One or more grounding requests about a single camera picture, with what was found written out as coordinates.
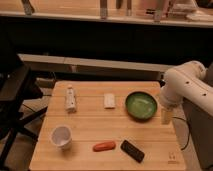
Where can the white sponge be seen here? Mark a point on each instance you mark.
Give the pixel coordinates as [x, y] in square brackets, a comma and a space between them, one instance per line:
[109, 101]

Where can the black tripod stand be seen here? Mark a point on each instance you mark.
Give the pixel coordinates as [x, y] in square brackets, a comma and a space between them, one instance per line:
[17, 85]

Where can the green bowl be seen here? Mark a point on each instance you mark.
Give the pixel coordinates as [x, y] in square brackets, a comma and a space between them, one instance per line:
[141, 105]

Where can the orange sausage toy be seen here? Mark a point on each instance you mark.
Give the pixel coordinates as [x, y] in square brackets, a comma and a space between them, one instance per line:
[109, 145]

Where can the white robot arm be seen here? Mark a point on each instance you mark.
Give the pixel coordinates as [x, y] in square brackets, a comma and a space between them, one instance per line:
[185, 81]

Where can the black rectangular block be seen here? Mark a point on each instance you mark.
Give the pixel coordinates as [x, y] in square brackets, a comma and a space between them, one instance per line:
[132, 151]

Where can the white bottle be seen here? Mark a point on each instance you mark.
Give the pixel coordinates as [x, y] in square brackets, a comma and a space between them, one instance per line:
[70, 101]

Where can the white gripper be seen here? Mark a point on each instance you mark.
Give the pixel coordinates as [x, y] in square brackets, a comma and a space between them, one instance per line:
[168, 100]

